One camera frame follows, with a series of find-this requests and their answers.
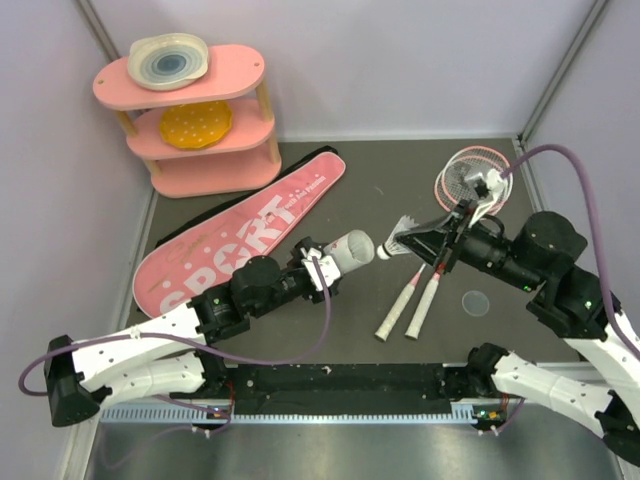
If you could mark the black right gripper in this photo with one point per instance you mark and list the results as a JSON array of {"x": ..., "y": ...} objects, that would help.
[{"x": 427, "y": 241}]

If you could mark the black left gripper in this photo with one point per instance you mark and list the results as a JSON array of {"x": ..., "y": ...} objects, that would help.
[{"x": 300, "y": 253}]

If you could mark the white shuttlecock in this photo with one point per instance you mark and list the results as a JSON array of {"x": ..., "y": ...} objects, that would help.
[{"x": 391, "y": 246}]

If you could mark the white shuttlecock tube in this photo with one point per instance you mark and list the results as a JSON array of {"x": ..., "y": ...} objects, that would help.
[{"x": 352, "y": 251}]

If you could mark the clear round tube lid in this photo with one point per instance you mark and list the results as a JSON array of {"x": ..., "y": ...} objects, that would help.
[{"x": 475, "y": 303}]

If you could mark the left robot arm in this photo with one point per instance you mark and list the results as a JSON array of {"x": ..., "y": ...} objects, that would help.
[{"x": 172, "y": 353}]

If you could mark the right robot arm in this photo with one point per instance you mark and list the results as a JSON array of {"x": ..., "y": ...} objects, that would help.
[{"x": 567, "y": 299}]

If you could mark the pink badminton racket lower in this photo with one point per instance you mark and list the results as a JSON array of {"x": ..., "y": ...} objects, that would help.
[{"x": 385, "y": 328}]

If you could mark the pink badminton racket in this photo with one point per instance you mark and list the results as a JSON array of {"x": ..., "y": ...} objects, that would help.
[
  {"x": 385, "y": 328},
  {"x": 450, "y": 188}
]

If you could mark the pink badminton racket upper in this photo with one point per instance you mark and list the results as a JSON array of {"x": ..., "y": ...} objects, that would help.
[{"x": 450, "y": 188}]

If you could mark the pink racket bag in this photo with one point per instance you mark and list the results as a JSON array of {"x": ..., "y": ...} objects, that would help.
[{"x": 206, "y": 250}]

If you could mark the pink three-tier wooden shelf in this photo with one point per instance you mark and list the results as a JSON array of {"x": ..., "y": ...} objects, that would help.
[{"x": 247, "y": 158}]

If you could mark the yellow dotted plate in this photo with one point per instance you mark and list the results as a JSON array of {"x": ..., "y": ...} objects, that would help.
[{"x": 196, "y": 126}]

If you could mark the white blue ceramic bowl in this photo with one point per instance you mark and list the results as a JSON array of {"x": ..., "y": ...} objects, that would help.
[{"x": 167, "y": 62}]

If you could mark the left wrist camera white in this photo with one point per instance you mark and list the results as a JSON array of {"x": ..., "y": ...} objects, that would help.
[{"x": 321, "y": 268}]

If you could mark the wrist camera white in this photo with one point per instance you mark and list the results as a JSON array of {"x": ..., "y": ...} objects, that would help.
[
  {"x": 321, "y": 268},
  {"x": 489, "y": 186}
]

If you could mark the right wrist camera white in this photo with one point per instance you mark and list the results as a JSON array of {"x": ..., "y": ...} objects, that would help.
[{"x": 489, "y": 186}]

